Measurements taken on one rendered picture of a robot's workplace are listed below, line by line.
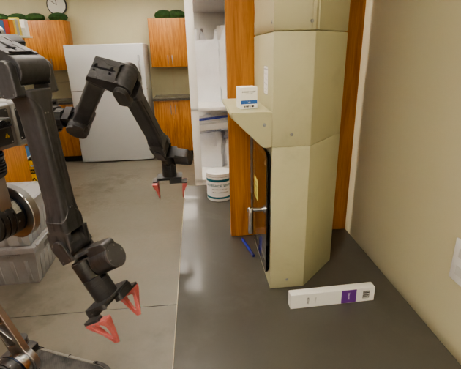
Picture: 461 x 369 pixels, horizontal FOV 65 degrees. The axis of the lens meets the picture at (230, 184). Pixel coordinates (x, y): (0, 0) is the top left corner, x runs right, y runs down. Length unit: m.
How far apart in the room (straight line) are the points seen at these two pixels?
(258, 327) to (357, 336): 0.27
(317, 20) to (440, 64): 0.34
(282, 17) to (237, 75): 0.41
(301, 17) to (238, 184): 0.69
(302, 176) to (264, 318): 0.42
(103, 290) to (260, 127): 0.57
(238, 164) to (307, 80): 0.52
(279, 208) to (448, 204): 0.44
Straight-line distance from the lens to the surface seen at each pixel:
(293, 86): 1.01
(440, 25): 1.15
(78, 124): 1.40
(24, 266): 3.24
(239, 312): 1.14
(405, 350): 1.11
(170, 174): 1.49
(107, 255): 0.85
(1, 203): 1.44
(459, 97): 1.06
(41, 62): 0.85
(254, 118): 1.00
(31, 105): 0.83
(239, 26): 1.35
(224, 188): 1.84
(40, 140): 0.84
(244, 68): 1.36
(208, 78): 2.39
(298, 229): 1.14
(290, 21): 1.01
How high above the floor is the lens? 1.67
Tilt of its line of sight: 20 degrees down
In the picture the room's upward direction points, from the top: 2 degrees counter-clockwise
